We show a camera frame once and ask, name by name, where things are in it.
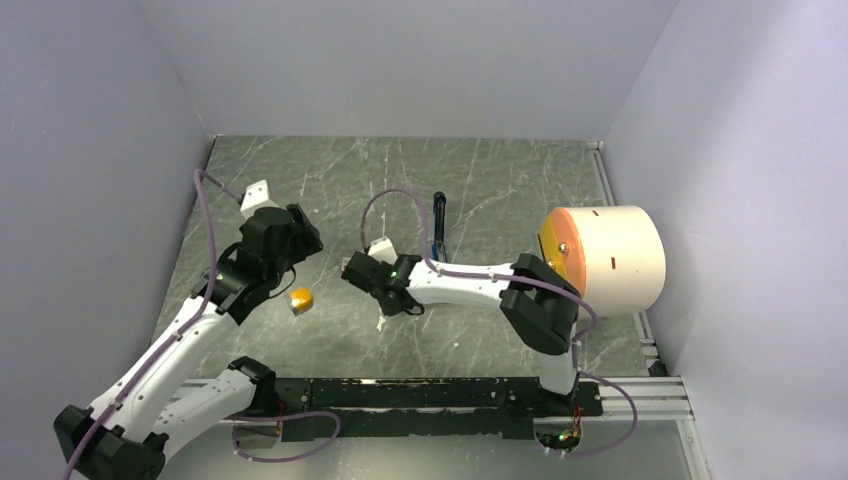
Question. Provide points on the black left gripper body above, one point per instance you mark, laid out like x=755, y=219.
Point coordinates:
x=300, y=243

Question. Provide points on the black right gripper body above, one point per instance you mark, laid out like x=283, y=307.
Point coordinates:
x=387, y=308

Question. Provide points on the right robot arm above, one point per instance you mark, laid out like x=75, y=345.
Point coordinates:
x=540, y=305

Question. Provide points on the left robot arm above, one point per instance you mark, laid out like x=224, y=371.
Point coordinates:
x=133, y=428

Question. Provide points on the yellow capped round object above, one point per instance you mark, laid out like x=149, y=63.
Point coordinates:
x=300, y=300

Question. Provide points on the white cylinder with coloured lid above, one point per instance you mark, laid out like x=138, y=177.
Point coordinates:
x=613, y=256

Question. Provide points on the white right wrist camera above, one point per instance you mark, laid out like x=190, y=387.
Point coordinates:
x=382, y=250

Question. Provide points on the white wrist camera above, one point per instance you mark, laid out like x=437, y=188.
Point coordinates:
x=256, y=196
x=382, y=250

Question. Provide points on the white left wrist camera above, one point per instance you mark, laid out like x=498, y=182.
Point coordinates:
x=256, y=196

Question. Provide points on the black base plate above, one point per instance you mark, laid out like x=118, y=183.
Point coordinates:
x=510, y=407

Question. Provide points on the aluminium rail frame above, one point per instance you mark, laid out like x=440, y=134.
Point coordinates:
x=593, y=262

